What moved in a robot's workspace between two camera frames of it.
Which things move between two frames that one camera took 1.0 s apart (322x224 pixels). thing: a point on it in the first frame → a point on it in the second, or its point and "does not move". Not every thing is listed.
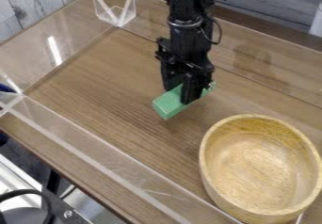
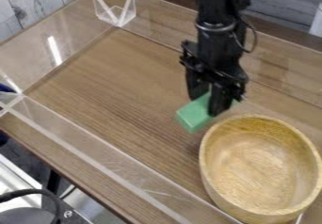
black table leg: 54,182 does not move
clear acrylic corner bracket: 117,16 does not move
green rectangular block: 169,102 → 194,115
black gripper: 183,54 → 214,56
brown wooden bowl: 261,168 does not move
